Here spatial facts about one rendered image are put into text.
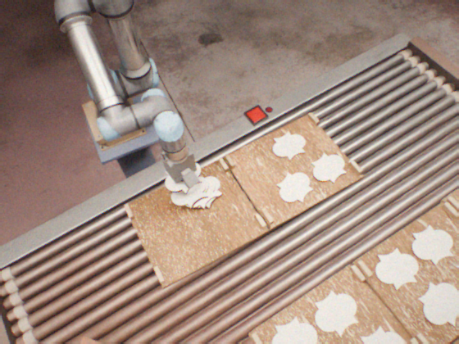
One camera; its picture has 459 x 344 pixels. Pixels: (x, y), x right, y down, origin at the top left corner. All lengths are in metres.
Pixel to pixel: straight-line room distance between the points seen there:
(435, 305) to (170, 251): 0.87
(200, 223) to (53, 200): 1.53
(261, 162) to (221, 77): 1.65
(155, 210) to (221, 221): 0.25
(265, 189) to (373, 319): 0.56
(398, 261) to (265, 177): 0.54
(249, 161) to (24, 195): 1.76
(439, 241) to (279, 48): 2.21
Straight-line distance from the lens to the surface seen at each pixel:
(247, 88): 3.07
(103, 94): 1.23
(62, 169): 2.93
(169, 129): 1.13
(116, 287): 1.47
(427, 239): 1.55
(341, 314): 1.39
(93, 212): 1.61
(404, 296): 1.46
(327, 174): 1.56
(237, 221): 1.46
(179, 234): 1.46
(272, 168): 1.57
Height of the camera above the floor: 2.28
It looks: 60 degrees down
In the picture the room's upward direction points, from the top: 6 degrees counter-clockwise
